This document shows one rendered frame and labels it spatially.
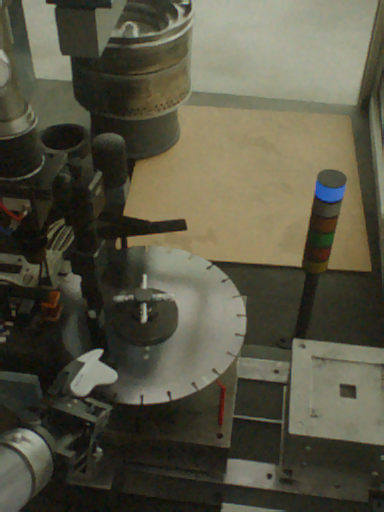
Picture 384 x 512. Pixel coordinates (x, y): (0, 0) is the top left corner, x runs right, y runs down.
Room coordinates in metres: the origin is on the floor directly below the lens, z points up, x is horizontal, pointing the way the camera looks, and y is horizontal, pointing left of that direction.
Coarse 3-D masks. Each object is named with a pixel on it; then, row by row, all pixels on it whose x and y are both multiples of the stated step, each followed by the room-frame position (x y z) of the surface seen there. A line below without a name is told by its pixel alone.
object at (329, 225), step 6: (312, 216) 0.80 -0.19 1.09; (318, 216) 0.79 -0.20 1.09; (336, 216) 0.79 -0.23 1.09; (312, 222) 0.80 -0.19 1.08; (318, 222) 0.79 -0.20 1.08; (324, 222) 0.78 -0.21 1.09; (330, 222) 0.78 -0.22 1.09; (336, 222) 0.79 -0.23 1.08; (312, 228) 0.79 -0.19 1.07; (318, 228) 0.79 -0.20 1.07; (324, 228) 0.78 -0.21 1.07; (330, 228) 0.79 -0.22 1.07
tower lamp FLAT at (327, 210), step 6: (342, 198) 0.80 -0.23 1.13; (312, 204) 0.81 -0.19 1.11; (318, 204) 0.79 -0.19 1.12; (324, 204) 0.79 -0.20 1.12; (330, 204) 0.78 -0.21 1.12; (336, 204) 0.79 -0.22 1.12; (312, 210) 0.80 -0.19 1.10; (318, 210) 0.79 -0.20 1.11; (324, 210) 0.78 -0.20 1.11; (330, 210) 0.78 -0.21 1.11; (336, 210) 0.79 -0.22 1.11; (324, 216) 0.78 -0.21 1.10; (330, 216) 0.78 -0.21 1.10
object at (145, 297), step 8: (144, 280) 0.73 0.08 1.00; (144, 288) 0.72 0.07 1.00; (120, 296) 0.70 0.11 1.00; (128, 296) 0.70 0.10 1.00; (136, 296) 0.70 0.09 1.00; (144, 296) 0.70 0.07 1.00; (152, 296) 0.70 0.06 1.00; (160, 296) 0.70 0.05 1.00; (168, 296) 0.70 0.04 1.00; (136, 304) 0.69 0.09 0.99; (144, 304) 0.68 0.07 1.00; (152, 304) 0.70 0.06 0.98; (144, 312) 0.67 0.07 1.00; (144, 320) 0.65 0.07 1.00
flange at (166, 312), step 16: (112, 304) 0.72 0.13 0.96; (128, 304) 0.72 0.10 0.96; (160, 304) 0.72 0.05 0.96; (176, 304) 0.72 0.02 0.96; (112, 320) 0.68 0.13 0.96; (128, 320) 0.68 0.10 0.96; (160, 320) 0.68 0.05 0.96; (176, 320) 0.69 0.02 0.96; (128, 336) 0.65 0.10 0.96; (144, 336) 0.65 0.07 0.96; (160, 336) 0.65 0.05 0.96
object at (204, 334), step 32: (128, 256) 0.84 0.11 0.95; (160, 256) 0.84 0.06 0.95; (192, 256) 0.84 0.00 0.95; (64, 288) 0.76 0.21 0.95; (128, 288) 0.76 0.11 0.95; (160, 288) 0.76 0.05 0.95; (192, 288) 0.76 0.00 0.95; (224, 288) 0.77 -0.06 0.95; (64, 320) 0.69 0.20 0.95; (96, 320) 0.69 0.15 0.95; (192, 320) 0.69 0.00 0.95; (224, 320) 0.70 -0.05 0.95; (64, 352) 0.63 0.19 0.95; (128, 352) 0.63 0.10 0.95; (160, 352) 0.63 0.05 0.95; (192, 352) 0.63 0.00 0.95; (224, 352) 0.63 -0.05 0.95; (128, 384) 0.57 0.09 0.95; (160, 384) 0.57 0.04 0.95
